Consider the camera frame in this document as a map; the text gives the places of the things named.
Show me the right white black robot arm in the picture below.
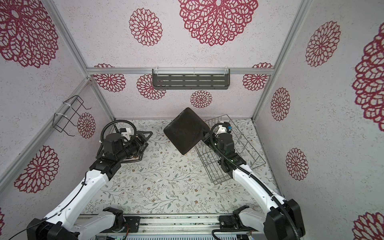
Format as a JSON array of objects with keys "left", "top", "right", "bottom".
[{"left": 204, "top": 122, "right": 306, "bottom": 240}]

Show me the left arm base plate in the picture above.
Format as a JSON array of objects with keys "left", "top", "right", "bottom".
[{"left": 101, "top": 215, "right": 141, "bottom": 234}]

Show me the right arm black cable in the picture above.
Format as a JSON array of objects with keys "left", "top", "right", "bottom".
[{"left": 209, "top": 122, "right": 301, "bottom": 240}]

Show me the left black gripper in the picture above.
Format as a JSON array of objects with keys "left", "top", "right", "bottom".
[{"left": 116, "top": 130, "right": 153, "bottom": 162}]

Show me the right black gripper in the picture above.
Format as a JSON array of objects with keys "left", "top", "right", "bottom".
[{"left": 202, "top": 128, "right": 225, "bottom": 163}]

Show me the dark square floral plate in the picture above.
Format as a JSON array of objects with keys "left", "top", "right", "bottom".
[{"left": 121, "top": 154, "right": 144, "bottom": 164}]

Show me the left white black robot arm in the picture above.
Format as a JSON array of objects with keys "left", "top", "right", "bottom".
[{"left": 26, "top": 128, "right": 153, "bottom": 240}]

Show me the aluminium mounting rail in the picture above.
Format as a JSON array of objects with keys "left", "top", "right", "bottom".
[{"left": 90, "top": 209, "right": 271, "bottom": 240}]

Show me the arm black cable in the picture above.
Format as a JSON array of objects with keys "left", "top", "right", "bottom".
[
  {"left": 209, "top": 122, "right": 301, "bottom": 240},
  {"left": 8, "top": 119, "right": 138, "bottom": 240}
]

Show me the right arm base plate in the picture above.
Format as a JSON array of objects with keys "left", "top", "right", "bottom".
[{"left": 219, "top": 215, "right": 263, "bottom": 231}]

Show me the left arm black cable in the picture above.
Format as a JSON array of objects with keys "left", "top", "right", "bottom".
[{"left": 8, "top": 119, "right": 138, "bottom": 240}]

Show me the black wire wall basket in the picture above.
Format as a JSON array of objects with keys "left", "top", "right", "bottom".
[{"left": 52, "top": 95, "right": 91, "bottom": 137}]

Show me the grey slotted wall shelf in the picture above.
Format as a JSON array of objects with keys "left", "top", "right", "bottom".
[{"left": 152, "top": 69, "right": 231, "bottom": 90}]

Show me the chrome wire dish rack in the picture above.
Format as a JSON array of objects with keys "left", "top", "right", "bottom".
[{"left": 196, "top": 115, "right": 266, "bottom": 185}]

